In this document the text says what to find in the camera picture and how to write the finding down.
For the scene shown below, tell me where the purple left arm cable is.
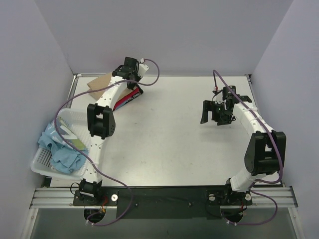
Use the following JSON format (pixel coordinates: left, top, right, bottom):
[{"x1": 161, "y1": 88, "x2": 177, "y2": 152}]
[{"x1": 53, "y1": 59, "x2": 160, "y2": 227}]

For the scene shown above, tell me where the light blue t shirt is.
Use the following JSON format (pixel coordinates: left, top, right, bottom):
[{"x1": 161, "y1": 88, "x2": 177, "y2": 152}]
[{"x1": 38, "y1": 117, "x2": 88, "y2": 174}]

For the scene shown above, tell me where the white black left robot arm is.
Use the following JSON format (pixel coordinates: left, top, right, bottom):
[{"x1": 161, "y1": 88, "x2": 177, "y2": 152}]
[{"x1": 79, "y1": 57, "x2": 149, "y2": 205}]

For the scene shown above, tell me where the red folded t shirt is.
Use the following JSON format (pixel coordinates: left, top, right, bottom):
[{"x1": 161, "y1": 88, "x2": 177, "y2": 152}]
[{"x1": 115, "y1": 96, "x2": 133, "y2": 104}]

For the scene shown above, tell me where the aluminium front rail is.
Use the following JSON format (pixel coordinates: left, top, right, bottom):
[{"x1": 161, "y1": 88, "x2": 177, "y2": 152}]
[{"x1": 30, "y1": 187, "x2": 298, "y2": 209}]

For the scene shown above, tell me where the beige t shirt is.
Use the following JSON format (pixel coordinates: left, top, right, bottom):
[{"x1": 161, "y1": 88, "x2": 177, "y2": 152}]
[{"x1": 87, "y1": 73, "x2": 112, "y2": 100}]

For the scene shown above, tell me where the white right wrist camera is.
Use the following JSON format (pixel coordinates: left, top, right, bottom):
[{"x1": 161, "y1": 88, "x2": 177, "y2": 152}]
[{"x1": 212, "y1": 87, "x2": 223, "y2": 105}]

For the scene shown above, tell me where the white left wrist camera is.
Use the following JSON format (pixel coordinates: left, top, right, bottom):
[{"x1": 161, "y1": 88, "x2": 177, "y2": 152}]
[{"x1": 138, "y1": 58, "x2": 149, "y2": 78}]

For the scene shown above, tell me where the white plastic laundry basket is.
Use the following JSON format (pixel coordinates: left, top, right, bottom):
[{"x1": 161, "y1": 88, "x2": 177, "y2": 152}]
[{"x1": 30, "y1": 109, "x2": 90, "y2": 181}]

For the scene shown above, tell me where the blue folded t shirt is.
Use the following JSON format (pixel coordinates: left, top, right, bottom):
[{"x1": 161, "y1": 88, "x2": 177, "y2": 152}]
[{"x1": 113, "y1": 102, "x2": 127, "y2": 111}]

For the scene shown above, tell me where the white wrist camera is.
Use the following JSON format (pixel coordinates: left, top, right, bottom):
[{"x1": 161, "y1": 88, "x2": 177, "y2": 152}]
[
  {"x1": 212, "y1": 87, "x2": 223, "y2": 105},
  {"x1": 138, "y1": 58, "x2": 149, "y2": 78}
]

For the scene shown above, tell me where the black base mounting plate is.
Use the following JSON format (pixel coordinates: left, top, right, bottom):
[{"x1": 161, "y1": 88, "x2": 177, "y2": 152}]
[{"x1": 73, "y1": 185, "x2": 252, "y2": 220}]

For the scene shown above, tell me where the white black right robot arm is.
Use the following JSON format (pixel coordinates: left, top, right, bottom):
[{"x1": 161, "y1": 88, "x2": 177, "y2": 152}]
[{"x1": 200, "y1": 86, "x2": 287, "y2": 204}]

